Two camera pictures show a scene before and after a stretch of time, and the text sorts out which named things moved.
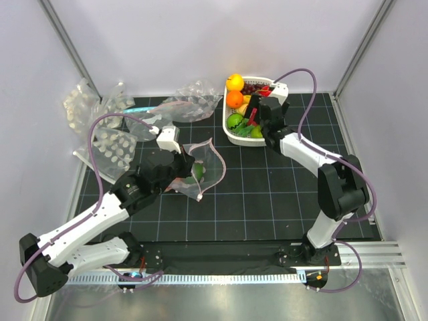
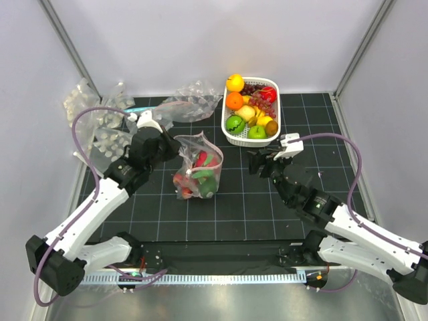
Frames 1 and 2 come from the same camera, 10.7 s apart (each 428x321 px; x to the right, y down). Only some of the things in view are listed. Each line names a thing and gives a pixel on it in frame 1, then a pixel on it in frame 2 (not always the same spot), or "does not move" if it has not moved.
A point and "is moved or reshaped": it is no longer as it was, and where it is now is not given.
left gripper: (186, 161) to (172, 146)
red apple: (265, 91) does not move
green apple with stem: (256, 132) does not move
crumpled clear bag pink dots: (193, 101) does not move
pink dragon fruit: (252, 120) to (204, 160)
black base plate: (240, 257) does not move
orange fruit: (234, 99) does not move
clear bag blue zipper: (140, 130) does not move
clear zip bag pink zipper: (208, 170) is moved or reshaped
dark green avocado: (198, 170) to (207, 186)
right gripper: (254, 103) to (255, 161)
